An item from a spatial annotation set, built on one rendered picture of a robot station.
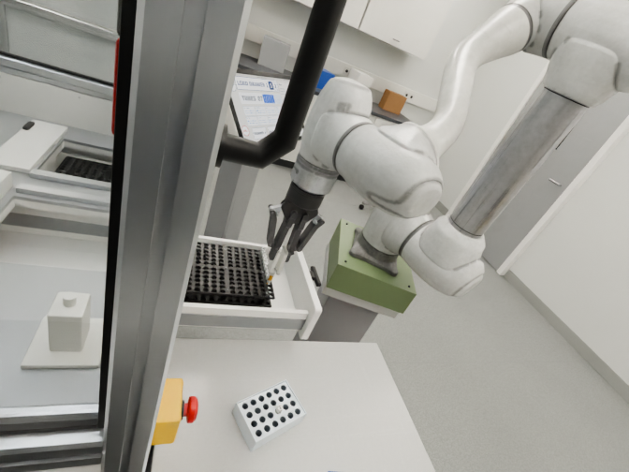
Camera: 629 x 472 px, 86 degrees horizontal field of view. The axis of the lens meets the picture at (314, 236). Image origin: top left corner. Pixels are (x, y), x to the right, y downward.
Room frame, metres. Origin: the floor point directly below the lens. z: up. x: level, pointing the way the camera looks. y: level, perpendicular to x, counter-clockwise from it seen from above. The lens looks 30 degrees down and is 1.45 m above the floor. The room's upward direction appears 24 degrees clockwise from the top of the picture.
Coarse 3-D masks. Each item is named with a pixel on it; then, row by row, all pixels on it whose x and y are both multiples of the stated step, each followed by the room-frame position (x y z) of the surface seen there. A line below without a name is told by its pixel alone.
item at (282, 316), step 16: (208, 240) 0.71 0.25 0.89; (224, 240) 0.73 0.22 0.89; (256, 256) 0.77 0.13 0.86; (288, 288) 0.73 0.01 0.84; (192, 304) 0.49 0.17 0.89; (208, 304) 0.50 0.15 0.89; (272, 304) 0.64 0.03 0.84; (288, 304) 0.67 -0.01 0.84; (192, 320) 0.48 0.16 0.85; (208, 320) 0.50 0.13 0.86; (224, 320) 0.51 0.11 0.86; (240, 320) 0.53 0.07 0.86; (256, 320) 0.55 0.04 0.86; (272, 320) 0.56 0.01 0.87; (288, 320) 0.58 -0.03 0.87; (304, 320) 0.60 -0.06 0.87
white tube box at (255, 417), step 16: (288, 384) 0.48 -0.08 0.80; (256, 400) 0.42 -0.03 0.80; (272, 400) 0.43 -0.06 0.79; (288, 400) 0.44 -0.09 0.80; (240, 416) 0.38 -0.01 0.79; (256, 416) 0.39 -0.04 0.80; (272, 416) 0.40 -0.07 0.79; (288, 416) 0.42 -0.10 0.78; (304, 416) 0.43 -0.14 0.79; (256, 432) 0.36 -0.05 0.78; (272, 432) 0.37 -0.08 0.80; (256, 448) 0.35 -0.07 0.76
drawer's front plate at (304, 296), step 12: (300, 252) 0.78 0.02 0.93; (288, 264) 0.79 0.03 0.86; (300, 264) 0.73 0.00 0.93; (288, 276) 0.76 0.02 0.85; (300, 276) 0.70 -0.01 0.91; (300, 288) 0.68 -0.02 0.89; (312, 288) 0.65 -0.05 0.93; (300, 300) 0.66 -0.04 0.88; (312, 300) 0.62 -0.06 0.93; (312, 312) 0.60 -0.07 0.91; (312, 324) 0.59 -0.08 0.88; (300, 336) 0.59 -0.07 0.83
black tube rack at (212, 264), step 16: (208, 256) 0.64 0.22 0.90; (224, 256) 0.66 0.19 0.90; (240, 256) 0.69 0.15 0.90; (192, 272) 0.57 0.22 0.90; (208, 272) 0.59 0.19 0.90; (224, 272) 0.61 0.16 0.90; (240, 272) 0.64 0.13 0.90; (256, 272) 0.66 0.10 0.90; (192, 288) 0.52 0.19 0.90; (208, 288) 0.54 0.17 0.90; (224, 288) 0.56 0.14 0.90; (240, 288) 0.61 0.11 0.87; (256, 288) 0.60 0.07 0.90; (224, 304) 0.55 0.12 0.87; (240, 304) 0.57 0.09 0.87; (256, 304) 0.58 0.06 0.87
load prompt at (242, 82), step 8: (240, 80) 1.36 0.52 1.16; (248, 80) 1.42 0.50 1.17; (256, 80) 1.47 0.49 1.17; (264, 80) 1.53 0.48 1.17; (272, 80) 1.59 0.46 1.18; (240, 88) 1.34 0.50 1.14; (248, 88) 1.40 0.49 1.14; (256, 88) 1.45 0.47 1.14; (264, 88) 1.51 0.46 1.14; (272, 88) 1.57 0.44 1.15
